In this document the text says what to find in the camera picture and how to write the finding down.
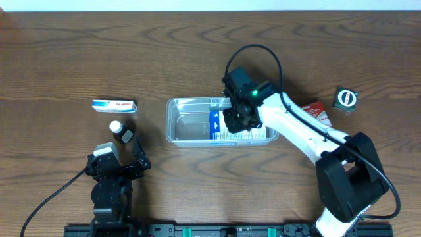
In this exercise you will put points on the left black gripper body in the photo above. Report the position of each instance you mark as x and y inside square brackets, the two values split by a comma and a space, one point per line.
[132, 172]

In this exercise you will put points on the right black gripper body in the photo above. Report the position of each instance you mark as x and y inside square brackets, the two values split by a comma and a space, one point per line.
[239, 118]

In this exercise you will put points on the long blue white box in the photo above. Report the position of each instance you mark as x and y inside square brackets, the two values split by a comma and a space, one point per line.
[219, 130]

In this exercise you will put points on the red medicine box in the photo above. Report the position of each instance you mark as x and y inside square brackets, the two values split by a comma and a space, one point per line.
[317, 110]

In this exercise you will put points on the green box round label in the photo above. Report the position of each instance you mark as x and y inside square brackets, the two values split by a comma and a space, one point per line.
[345, 99]

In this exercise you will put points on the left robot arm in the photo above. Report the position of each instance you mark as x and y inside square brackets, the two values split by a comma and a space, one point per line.
[112, 195]

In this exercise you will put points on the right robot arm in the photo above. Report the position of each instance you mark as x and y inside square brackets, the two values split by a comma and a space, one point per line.
[349, 174]

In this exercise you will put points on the clear plastic container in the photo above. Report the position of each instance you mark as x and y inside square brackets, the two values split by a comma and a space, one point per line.
[187, 123]

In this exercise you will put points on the brown bottle white cap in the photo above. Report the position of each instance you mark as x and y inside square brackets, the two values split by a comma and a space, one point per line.
[121, 132]

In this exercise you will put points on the white blue Panadol box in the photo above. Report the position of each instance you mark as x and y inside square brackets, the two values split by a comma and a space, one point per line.
[114, 106]

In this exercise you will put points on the black mounting rail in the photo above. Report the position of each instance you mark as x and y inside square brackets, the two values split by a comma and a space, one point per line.
[170, 230]

